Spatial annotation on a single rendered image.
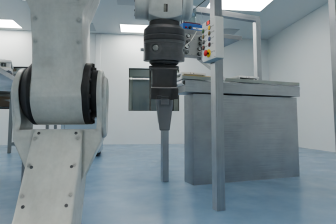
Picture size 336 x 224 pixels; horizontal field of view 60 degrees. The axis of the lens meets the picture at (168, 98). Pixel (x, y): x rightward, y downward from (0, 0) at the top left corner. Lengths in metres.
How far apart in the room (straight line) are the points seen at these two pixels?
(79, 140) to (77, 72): 0.14
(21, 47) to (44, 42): 7.72
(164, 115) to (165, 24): 0.18
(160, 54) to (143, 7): 0.10
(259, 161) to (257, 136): 0.24
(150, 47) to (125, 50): 7.29
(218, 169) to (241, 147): 1.00
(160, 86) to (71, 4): 0.25
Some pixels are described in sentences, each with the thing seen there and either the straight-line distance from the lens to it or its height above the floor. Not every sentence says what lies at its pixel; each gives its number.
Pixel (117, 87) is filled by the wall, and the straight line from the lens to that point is 7.72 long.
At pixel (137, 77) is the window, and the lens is 7.85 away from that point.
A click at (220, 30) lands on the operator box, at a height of 1.11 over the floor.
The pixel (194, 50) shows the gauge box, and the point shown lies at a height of 1.18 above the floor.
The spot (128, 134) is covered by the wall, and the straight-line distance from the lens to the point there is 7.66.
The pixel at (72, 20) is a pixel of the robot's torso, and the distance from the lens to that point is 0.66.
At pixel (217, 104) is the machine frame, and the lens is 1.88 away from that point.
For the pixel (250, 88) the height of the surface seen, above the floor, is 0.87.
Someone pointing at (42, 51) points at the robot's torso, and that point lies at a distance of 0.66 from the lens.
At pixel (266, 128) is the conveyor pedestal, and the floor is 0.49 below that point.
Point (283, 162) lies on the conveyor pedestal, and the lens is 3.19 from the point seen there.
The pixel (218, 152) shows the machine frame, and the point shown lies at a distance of 1.88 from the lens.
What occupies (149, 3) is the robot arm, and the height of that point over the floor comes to 0.78.
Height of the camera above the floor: 0.54
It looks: 5 degrees up
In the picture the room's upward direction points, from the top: straight up
